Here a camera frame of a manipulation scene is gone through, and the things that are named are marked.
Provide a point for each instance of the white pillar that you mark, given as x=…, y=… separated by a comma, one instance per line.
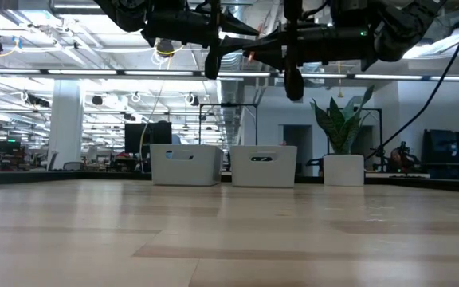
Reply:
x=64, y=119

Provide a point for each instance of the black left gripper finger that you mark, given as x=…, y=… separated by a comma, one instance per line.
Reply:
x=233, y=31
x=231, y=20

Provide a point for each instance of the black background robot arm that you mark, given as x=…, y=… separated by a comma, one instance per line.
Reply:
x=402, y=159

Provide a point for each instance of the black equipment case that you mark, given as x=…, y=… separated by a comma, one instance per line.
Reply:
x=452, y=153

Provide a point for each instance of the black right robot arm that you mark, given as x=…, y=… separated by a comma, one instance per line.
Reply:
x=405, y=28

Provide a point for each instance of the grey plastic bin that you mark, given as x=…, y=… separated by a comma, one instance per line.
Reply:
x=165, y=175
x=245, y=175

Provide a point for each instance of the snake plant in white pot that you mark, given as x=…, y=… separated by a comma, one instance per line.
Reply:
x=343, y=169

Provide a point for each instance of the black monitor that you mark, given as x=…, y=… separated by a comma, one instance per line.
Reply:
x=142, y=135

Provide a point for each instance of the long ceiling light strip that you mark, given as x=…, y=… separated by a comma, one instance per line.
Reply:
x=94, y=72

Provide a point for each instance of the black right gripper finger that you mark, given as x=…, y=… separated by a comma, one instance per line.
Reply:
x=273, y=57
x=261, y=43

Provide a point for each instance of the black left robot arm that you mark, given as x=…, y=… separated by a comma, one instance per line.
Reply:
x=126, y=16

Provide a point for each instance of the silver ceiling duct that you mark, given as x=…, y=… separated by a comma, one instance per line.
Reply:
x=229, y=95

